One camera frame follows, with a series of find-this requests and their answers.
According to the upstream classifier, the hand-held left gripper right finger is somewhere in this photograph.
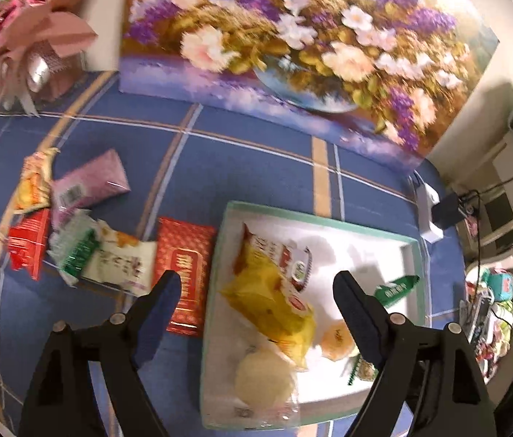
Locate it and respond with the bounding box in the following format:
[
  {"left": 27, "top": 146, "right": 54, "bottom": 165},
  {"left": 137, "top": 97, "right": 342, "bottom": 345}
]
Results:
[{"left": 332, "top": 271, "right": 498, "bottom": 437}]

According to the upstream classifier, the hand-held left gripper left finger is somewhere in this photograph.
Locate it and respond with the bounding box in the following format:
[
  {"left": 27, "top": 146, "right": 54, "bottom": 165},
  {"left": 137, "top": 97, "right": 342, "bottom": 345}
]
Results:
[{"left": 20, "top": 270, "right": 183, "bottom": 437}]

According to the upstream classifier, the orange round pastry packet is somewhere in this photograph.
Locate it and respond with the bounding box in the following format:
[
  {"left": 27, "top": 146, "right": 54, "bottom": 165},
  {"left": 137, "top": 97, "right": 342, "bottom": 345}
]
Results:
[{"left": 320, "top": 320, "right": 358, "bottom": 361}]

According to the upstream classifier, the dark green snack packet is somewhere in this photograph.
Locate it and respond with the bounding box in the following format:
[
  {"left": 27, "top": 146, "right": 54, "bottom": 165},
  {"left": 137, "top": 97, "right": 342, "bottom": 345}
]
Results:
[{"left": 373, "top": 274, "right": 421, "bottom": 308}]

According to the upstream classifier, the round green yellow snack packet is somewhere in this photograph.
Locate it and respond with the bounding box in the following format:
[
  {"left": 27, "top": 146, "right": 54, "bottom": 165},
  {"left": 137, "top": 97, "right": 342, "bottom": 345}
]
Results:
[{"left": 346, "top": 350, "right": 380, "bottom": 387}]

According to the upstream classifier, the shallow teal cardboard box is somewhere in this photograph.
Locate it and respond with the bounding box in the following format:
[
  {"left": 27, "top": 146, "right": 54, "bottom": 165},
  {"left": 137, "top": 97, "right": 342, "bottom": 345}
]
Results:
[{"left": 199, "top": 200, "right": 427, "bottom": 431}]

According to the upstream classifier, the red and white snack packet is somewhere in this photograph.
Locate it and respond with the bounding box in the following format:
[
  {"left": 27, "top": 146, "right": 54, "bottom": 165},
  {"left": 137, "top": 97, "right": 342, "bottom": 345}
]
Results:
[{"left": 234, "top": 223, "right": 314, "bottom": 292}]

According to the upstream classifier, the clear white bun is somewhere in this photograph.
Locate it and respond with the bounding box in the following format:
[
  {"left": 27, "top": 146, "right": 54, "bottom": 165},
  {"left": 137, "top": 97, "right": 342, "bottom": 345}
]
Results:
[{"left": 234, "top": 337, "right": 300, "bottom": 429}]

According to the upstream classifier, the orange cake roll packet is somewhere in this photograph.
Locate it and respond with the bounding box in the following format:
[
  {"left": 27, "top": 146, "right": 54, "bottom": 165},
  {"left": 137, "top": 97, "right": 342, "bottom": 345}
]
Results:
[{"left": 13, "top": 148, "right": 59, "bottom": 212}]

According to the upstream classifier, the large red snack packet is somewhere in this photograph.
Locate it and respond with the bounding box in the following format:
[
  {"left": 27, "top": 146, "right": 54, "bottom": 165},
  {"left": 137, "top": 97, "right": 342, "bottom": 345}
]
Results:
[{"left": 153, "top": 217, "right": 218, "bottom": 338}]

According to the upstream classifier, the cream white snack packet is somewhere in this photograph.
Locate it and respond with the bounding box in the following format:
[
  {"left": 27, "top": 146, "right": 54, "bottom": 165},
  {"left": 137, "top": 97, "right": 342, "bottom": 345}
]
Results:
[{"left": 81, "top": 221, "right": 158, "bottom": 296}]

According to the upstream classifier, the green and white snack packet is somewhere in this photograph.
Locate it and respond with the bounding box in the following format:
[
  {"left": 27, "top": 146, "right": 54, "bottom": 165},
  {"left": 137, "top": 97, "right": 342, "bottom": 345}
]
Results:
[{"left": 48, "top": 209, "right": 102, "bottom": 287}]

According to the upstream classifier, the white power strip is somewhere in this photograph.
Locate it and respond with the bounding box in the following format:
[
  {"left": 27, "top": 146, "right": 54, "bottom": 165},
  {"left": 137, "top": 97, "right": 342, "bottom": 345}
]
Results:
[{"left": 414, "top": 170, "right": 444, "bottom": 243}]

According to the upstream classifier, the black charger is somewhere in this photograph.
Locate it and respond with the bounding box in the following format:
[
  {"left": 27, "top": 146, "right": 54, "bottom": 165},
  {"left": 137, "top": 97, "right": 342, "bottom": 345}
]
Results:
[{"left": 430, "top": 192, "right": 467, "bottom": 228}]

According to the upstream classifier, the pink snack packet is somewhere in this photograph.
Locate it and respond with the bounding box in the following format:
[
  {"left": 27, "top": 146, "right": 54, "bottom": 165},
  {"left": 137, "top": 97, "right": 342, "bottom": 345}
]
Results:
[{"left": 51, "top": 148, "right": 130, "bottom": 228}]

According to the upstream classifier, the small red snack packet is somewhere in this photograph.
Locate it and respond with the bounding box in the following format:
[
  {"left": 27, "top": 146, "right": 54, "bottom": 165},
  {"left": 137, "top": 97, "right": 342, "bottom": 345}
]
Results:
[{"left": 7, "top": 208, "right": 52, "bottom": 282}]

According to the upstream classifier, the teal pouch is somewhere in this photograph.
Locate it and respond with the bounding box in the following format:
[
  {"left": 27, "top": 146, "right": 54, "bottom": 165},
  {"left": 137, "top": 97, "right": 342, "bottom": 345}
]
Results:
[{"left": 489, "top": 269, "right": 513, "bottom": 301}]

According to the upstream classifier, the blue plaid tablecloth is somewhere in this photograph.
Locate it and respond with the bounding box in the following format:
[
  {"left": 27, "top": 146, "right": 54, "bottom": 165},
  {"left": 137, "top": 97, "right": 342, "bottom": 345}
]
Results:
[{"left": 0, "top": 70, "right": 471, "bottom": 437}]

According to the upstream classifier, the white shelf unit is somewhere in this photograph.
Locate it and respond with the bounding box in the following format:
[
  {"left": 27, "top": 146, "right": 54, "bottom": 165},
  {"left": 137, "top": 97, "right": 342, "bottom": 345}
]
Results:
[{"left": 466, "top": 130, "right": 513, "bottom": 274}]

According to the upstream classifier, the flower painting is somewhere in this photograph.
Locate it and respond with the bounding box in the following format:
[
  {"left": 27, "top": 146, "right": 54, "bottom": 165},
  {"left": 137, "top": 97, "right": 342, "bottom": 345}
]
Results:
[{"left": 117, "top": 0, "right": 500, "bottom": 174}]

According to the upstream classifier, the pink flower bouquet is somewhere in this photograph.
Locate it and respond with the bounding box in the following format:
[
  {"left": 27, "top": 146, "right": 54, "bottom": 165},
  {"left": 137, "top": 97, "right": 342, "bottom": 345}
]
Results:
[{"left": 0, "top": 0, "right": 100, "bottom": 119}]

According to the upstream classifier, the black charger cable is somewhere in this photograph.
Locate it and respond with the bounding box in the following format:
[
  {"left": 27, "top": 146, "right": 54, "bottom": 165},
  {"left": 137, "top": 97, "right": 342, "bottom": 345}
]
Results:
[{"left": 459, "top": 159, "right": 513, "bottom": 205}]

